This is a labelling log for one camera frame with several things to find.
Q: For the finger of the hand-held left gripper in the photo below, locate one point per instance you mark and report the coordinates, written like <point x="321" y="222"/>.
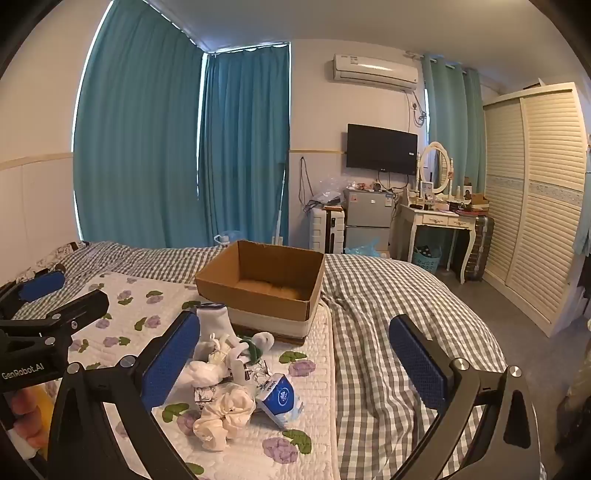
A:
<point x="78" y="304"/>
<point x="42" y="283"/>

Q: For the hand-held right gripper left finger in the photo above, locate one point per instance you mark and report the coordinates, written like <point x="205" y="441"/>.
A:
<point x="170" y="362"/>

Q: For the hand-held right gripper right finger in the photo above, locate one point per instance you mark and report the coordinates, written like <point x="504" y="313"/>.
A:
<point x="418" y="364"/>

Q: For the white cloth bundle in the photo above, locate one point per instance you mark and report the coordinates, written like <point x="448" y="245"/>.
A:
<point x="205" y="371"/>

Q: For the cream scrunchie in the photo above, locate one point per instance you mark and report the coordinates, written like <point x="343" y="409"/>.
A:
<point x="226" y="410"/>

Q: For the green and white sock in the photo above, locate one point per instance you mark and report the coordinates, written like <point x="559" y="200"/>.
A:
<point x="256" y="346"/>

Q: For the blue tissue packet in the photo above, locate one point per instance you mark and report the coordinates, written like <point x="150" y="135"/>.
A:
<point x="279" y="397"/>

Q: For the brown cardboard box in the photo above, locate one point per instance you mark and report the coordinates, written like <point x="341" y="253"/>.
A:
<point x="272" y="295"/>

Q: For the person's left hand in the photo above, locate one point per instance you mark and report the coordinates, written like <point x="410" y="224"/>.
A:
<point x="25" y="410"/>

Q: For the floral pillow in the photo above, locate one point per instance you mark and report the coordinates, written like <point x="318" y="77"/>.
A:
<point x="41" y="261"/>

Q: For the teal plastic basket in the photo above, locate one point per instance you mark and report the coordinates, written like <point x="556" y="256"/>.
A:
<point x="427" y="261"/>

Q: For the blue plastic bag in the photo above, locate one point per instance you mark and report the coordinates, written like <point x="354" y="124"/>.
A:
<point x="364" y="249"/>

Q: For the dark suitcase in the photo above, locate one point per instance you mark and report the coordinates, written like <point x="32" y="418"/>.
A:
<point x="482" y="249"/>

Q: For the white dressing table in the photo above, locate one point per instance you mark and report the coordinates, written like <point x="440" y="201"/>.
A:
<point x="438" y="221"/>

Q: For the floral quilted mat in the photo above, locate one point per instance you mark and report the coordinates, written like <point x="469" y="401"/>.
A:
<point x="277" y="461"/>

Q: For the grey mini fridge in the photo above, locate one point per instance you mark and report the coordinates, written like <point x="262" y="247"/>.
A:
<point x="369" y="212"/>

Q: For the white suitcase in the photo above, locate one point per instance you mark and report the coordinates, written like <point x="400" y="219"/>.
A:
<point x="323" y="230"/>

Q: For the wide teal curtain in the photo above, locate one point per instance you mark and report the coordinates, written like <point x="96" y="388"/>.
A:
<point x="138" y="138"/>

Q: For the white mop pole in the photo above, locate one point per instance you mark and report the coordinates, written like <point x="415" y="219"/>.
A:
<point x="280" y="207"/>

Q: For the clear plastic bag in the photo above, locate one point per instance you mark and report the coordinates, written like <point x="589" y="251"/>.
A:
<point x="328" y="194"/>

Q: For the oval white mirror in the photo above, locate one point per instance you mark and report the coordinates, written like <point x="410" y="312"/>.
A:
<point x="436" y="168"/>

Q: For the cream louvred wardrobe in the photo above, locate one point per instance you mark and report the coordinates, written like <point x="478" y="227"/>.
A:
<point x="540" y="207"/>

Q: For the narrow teal curtain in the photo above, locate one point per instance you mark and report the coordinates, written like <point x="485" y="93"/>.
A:
<point x="244" y="147"/>

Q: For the pale teal curtain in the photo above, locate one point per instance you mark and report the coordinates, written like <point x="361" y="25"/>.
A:
<point x="461" y="138"/>

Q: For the white air conditioner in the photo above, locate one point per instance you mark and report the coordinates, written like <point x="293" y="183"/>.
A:
<point x="376" y="71"/>

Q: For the black wall television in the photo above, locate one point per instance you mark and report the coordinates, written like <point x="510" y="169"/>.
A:
<point x="381" y="147"/>

